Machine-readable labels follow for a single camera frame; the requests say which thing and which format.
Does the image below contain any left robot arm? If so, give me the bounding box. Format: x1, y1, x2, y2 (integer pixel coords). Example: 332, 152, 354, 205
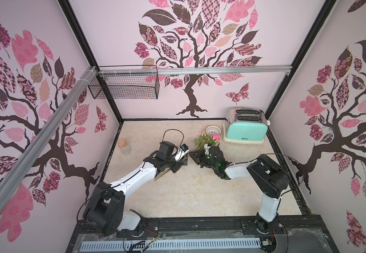
82, 141, 189, 236

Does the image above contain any white patterned bowl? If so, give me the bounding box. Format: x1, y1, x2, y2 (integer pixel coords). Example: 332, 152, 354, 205
205, 125, 222, 137

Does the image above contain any black wire basket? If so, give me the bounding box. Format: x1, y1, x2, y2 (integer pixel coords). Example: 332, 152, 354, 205
88, 64, 160, 100

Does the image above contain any white slotted cable duct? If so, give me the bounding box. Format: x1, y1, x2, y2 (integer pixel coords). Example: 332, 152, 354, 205
79, 238, 261, 253

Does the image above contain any glass jar with cork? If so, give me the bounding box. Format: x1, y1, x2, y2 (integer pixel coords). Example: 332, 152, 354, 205
117, 139, 131, 156

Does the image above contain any mint green toaster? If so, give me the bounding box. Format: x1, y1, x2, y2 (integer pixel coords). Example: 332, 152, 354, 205
223, 108, 270, 144

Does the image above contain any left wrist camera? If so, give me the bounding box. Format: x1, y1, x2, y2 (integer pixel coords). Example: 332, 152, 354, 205
174, 144, 189, 162

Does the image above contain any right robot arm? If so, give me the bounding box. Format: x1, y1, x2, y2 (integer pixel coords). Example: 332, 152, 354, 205
189, 146, 291, 235

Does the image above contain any pink rose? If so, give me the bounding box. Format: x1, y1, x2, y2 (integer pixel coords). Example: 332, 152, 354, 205
194, 133, 220, 151
155, 148, 204, 180

